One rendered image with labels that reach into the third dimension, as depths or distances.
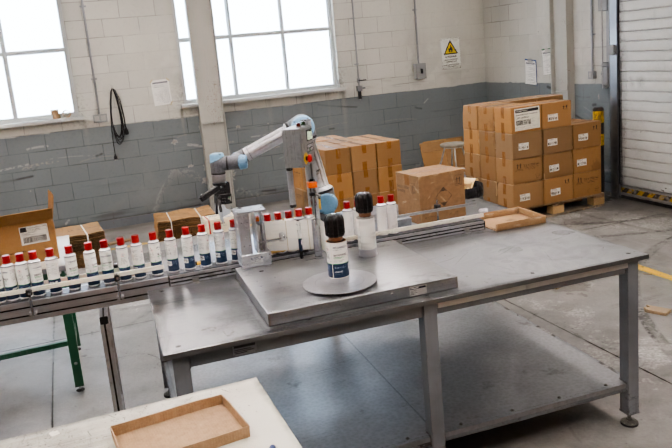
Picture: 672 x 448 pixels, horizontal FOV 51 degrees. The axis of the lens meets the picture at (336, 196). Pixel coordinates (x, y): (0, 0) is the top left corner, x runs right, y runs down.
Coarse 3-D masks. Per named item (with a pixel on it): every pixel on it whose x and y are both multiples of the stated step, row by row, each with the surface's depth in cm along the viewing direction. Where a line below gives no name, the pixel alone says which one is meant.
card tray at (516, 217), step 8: (512, 208) 400; (520, 208) 399; (488, 216) 396; (496, 216) 397; (504, 216) 397; (512, 216) 395; (520, 216) 394; (528, 216) 392; (536, 216) 385; (544, 216) 377; (488, 224) 383; (496, 224) 368; (504, 224) 370; (512, 224) 371; (520, 224) 373; (528, 224) 374
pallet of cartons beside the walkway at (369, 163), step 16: (320, 144) 729; (336, 144) 717; (352, 144) 709; (368, 144) 698; (384, 144) 705; (336, 160) 687; (352, 160) 694; (368, 160) 701; (384, 160) 708; (400, 160) 715; (304, 176) 747; (336, 176) 690; (352, 176) 699; (368, 176) 703; (384, 176) 709; (304, 192) 753; (336, 192) 692; (352, 192) 699; (384, 192) 713; (304, 208) 763; (352, 208) 701
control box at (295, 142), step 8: (288, 128) 344; (296, 128) 341; (304, 128) 344; (288, 136) 341; (296, 136) 340; (304, 136) 343; (288, 144) 342; (296, 144) 341; (304, 144) 343; (288, 152) 343; (296, 152) 342; (304, 152) 343; (312, 152) 354; (288, 160) 344; (296, 160) 343; (304, 160) 342; (312, 160) 354
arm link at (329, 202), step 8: (296, 120) 364; (312, 120) 368; (312, 128) 365; (320, 160) 373; (320, 168) 372; (320, 176) 372; (320, 184) 373; (328, 184) 376; (320, 192) 372; (328, 192) 373; (328, 200) 372; (336, 200) 373; (328, 208) 374; (336, 208) 376
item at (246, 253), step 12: (240, 216) 322; (252, 216) 327; (240, 228) 323; (252, 228) 331; (240, 240) 324; (240, 252) 327; (252, 252) 326; (264, 252) 328; (240, 264) 331; (252, 264) 327
